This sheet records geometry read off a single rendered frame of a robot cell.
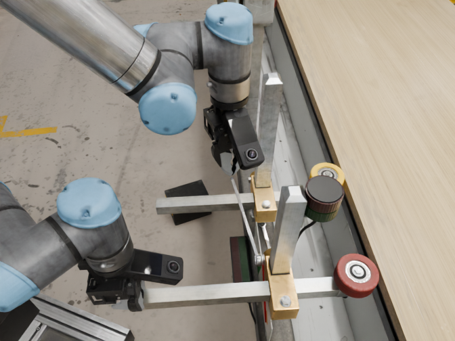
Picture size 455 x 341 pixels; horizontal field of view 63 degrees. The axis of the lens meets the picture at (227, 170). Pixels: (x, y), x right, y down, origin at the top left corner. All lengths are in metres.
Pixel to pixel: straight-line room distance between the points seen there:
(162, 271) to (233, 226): 1.24
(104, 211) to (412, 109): 0.92
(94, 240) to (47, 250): 0.06
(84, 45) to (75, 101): 2.34
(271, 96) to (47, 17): 0.44
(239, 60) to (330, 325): 0.69
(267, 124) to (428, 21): 1.05
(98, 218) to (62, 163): 1.86
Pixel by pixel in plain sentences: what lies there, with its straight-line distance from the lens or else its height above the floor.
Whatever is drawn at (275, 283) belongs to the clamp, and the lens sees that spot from 0.77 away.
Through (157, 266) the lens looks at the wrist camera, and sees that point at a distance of 0.67.
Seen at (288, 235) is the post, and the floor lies 1.01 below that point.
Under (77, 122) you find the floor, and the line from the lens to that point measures 2.61.
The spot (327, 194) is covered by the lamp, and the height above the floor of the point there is 1.11.
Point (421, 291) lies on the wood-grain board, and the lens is 0.81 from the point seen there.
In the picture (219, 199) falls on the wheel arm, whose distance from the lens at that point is 0.92.
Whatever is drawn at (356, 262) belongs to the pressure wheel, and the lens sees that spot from 0.79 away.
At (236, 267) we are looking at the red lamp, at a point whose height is 0.70.
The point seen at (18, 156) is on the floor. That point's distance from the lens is 2.52.
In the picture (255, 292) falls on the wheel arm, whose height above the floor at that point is 0.86.
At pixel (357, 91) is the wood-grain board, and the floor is 0.90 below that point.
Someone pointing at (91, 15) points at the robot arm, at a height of 1.38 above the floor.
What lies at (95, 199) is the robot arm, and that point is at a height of 1.18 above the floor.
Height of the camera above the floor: 1.56
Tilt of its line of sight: 47 degrees down
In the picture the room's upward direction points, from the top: straight up
